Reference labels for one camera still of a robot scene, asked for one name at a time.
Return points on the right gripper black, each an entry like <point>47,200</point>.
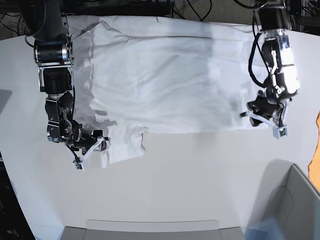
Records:
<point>81,139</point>

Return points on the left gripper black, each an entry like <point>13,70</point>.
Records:
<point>275,111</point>

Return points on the white T-shirt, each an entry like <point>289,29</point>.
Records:
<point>135,75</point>

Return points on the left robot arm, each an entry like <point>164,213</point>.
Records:
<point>272,42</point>

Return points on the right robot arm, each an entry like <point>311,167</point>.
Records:
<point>52,52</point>

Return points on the orange cloth right edge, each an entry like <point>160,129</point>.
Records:
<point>314,165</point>

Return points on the grey tray bottom edge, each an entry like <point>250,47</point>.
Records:
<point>129,230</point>

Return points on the grey cardboard box right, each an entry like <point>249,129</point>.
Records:
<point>293,209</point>

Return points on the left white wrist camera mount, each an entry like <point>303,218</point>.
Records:
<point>279,131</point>

